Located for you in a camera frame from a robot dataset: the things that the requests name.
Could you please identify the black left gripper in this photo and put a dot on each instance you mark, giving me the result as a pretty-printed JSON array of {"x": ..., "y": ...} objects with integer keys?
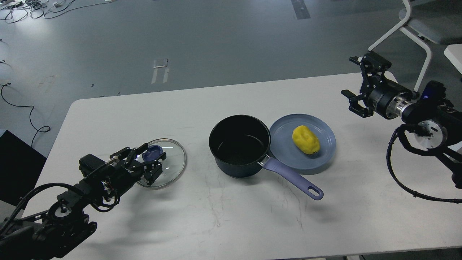
[{"x": 128, "y": 167}]

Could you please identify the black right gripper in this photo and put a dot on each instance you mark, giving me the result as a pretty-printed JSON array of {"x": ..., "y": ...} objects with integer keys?
[{"x": 388, "y": 98}]

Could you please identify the glass pot lid blue knob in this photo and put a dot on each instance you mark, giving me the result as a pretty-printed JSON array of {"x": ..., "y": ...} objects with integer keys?
[{"x": 172, "y": 166}]

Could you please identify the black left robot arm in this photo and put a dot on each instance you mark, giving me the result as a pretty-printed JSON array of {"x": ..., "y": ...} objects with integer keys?
[{"x": 55, "y": 232}]

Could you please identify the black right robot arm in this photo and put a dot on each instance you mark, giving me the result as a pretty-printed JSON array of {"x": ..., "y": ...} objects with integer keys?
[{"x": 430, "y": 124}]

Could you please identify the white table corner right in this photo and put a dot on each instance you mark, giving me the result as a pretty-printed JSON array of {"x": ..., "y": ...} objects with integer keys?
[{"x": 453, "y": 53}]

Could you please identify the dark blue saucepan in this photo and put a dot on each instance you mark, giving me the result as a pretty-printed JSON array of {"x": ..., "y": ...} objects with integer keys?
[{"x": 240, "y": 145}]

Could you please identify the blue round plate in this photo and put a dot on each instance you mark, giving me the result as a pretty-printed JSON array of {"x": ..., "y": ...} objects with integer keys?
[{"x": 283, "y": 148}]

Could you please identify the black box at left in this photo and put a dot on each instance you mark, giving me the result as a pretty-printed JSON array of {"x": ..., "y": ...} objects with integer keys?
[{"x": 20, "y": 168}]

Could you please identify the white frame grey chair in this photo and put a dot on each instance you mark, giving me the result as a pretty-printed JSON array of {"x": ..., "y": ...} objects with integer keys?
[{"x": 438, "y": 21}]

